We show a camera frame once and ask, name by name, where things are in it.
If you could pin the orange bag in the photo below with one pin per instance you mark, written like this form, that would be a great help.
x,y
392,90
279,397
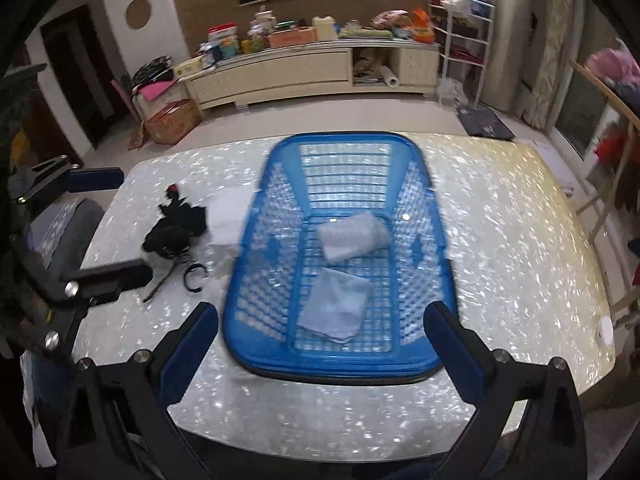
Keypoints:
x,y
422,25

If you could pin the pink folder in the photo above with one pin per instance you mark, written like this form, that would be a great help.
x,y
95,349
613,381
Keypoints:
x,y
152,91

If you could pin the wooden drying rack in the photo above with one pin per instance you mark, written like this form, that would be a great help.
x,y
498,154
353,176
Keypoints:
x,y
607,90

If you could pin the cream plastic jug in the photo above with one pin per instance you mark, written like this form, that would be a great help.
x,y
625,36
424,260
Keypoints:
x,y
325,29

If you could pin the patterned curtain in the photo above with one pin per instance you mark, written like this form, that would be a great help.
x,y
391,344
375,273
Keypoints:
x,y
552,50

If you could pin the dark wooden door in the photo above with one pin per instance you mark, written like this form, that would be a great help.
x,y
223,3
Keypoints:
x,y
75,75

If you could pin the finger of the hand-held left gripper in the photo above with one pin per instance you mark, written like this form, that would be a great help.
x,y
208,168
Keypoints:
x,y
95,179
110,276

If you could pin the grey printed cloth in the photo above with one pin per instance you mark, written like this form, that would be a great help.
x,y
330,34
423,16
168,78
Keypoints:
x,y
82,230

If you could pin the white round object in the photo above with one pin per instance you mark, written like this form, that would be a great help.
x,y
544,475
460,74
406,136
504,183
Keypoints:
x,y
605,332

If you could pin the colourful printed box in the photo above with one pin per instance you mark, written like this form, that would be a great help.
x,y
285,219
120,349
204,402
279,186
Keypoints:
x,y
222,40

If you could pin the pink clothes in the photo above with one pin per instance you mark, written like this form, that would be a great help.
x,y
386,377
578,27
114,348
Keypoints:
x,y
612,65

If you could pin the white paper roll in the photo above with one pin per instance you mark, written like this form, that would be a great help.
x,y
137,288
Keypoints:
x,y
389,76

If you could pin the cream flat box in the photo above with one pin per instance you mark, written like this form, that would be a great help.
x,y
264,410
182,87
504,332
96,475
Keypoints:
x,y
190,66

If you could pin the green folded cloth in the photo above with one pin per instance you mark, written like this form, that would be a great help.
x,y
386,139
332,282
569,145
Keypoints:
x,y
365,33

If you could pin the white metal shelf rack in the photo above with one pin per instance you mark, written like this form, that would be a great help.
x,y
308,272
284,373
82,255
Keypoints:
x,y
482,35

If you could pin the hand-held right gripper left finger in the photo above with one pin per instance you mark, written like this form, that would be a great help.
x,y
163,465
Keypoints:
x,y
187,355

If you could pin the black cloth with red tag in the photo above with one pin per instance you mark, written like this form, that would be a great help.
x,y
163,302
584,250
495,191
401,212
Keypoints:
x,y
175,225

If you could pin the black patterned bag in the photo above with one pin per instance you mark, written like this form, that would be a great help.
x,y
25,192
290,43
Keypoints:
x,y
152,69

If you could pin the white plastic bag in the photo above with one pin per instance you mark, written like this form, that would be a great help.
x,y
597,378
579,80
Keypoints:
x,y
452,92

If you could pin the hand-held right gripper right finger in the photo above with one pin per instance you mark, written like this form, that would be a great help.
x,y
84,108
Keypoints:
x,y
462,360

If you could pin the white towel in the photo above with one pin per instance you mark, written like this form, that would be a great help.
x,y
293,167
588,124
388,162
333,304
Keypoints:
x,y
350,235

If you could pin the dark floor mat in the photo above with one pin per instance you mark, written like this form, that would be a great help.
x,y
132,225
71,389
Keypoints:
x,y
485,124

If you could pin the light blue cloth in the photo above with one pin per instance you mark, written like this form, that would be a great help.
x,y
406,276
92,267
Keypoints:
x,y
335,310

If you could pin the blue plastic basket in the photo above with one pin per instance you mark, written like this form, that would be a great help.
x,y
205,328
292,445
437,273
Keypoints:
x,y
280,220

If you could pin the cream television cabinet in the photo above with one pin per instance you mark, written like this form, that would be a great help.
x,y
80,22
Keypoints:
x,y
280,72

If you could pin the pink box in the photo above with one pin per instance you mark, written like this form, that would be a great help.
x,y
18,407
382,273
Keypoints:
x,y
291,38

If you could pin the orange cardboard box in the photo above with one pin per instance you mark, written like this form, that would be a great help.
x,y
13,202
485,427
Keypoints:
x,y
172,122

